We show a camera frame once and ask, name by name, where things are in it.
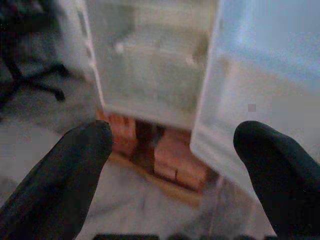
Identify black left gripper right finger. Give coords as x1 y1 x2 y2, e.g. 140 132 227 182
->
232 120 320 237

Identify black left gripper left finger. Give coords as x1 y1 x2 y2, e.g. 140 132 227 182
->
0 120 113 240

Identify orange wooden block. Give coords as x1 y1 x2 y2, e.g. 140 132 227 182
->
96 111 210 192

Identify white fridge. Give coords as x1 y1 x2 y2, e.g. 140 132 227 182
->
58 0 221 131

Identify black office chair base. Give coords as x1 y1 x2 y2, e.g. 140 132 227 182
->
0 37 67 106

